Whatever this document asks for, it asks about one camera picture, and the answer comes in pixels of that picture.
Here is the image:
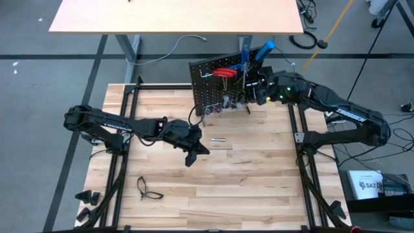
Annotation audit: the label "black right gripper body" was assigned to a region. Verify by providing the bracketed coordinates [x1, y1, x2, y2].
[267, 70, 312, 106]

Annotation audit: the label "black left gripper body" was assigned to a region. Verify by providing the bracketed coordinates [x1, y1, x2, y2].
[161, 118, 204, 150]

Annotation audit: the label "blue clear handle screwdriver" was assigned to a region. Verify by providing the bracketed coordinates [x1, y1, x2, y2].
[240, 45, 251, 85]

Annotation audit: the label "blue black handle screwdriver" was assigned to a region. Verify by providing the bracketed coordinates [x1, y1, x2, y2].
[254, 39, 276, 71]

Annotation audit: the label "black metal pegboard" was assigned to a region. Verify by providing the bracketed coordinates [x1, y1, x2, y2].
[188, 46, 275, 118]

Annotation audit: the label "black safety glasses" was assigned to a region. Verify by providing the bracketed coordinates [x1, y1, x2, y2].
[136, 175, 165, 201]

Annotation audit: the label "black power strip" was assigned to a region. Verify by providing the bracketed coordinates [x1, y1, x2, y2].
[297, 0, 316, 25]

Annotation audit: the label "light wooden desk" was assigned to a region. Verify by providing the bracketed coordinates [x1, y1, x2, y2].
[48, 0, 305, 84]

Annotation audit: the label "metal cart leg with caster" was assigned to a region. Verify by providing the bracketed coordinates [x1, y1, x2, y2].
[368, 0, 414, 39]

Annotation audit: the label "white printed booklet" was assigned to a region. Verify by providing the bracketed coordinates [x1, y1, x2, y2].
[347, 170, 384, 201]

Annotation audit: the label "black side shelf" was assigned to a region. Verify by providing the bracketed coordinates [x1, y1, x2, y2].
[338, 170, 414, 214]

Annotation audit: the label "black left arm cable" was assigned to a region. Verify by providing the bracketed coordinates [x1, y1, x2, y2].
[187, 103, 206, 128]

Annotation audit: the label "thin grey floor cable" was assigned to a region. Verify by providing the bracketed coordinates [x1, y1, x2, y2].
[273, 46, 297, 74]

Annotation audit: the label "chrome screwdriver holder rail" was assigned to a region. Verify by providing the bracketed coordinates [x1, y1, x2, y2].
[199, 100, 250, 115]

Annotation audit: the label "black coiled cable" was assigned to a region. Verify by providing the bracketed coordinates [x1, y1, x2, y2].
[289, 30, 319, 50]

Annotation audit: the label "black aluminium table frame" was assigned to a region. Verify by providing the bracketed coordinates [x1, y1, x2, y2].
[73, 76, 354, 233]

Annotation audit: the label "chrome multi-prong hook rail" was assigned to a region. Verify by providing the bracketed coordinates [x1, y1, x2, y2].
[198, 63, 247, 81]

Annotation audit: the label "black taut cable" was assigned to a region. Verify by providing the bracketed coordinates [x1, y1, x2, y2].
[345, 0, 396, 102]

